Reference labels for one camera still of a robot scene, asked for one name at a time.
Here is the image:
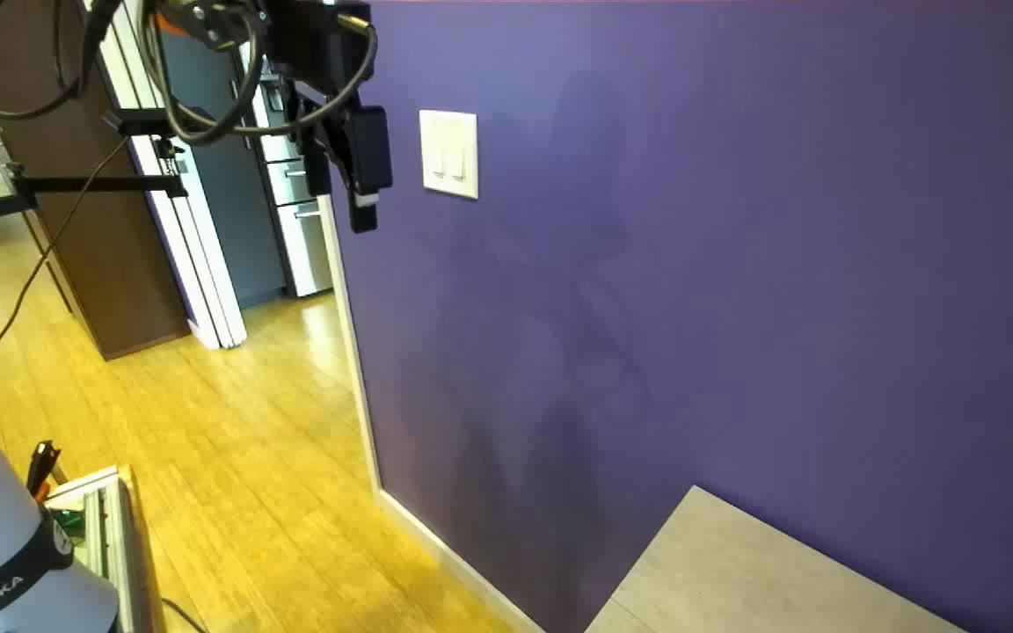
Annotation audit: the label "white rocker light switch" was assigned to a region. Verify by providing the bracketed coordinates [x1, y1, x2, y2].
[425, 115, 453, 187]
[446, 115, 470, 187]

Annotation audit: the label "grey stone-look cabinet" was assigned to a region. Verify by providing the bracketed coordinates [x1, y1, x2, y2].
[583, 480, 971, 633]

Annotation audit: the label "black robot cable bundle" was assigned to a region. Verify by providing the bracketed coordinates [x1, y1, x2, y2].
[136, 0, 382, 151]

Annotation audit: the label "white baseboard trim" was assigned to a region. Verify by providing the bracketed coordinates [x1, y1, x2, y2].
[313, 194, 550, 633]

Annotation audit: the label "black orange clamp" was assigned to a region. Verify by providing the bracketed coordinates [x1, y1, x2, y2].
[20, 437, 68, 505]

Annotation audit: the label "brown wooden cabinet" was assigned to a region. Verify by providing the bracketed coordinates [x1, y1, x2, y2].
[0, 0, 191, 361]

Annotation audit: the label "black looped cable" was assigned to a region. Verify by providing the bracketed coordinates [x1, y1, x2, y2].
[0, 0, 122, 125]

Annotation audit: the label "aluminium frame robot table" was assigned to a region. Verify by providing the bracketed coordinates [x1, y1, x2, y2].
[39, 462, 167, 633]

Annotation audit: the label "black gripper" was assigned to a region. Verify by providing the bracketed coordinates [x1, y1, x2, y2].
[259, 0, 398, 235]

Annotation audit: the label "black camera stand bar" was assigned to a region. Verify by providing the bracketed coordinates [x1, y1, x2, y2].
[0, 102, 191, 232]

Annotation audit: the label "thin black floor cable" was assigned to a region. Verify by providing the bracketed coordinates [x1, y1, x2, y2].
[0, 138, 129, 407]

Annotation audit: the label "white door frame panels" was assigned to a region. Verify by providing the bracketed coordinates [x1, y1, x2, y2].
[94, 0, 255, 354]

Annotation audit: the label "white drawer unit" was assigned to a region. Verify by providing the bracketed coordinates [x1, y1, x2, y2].
[251, 78, 337, 302]

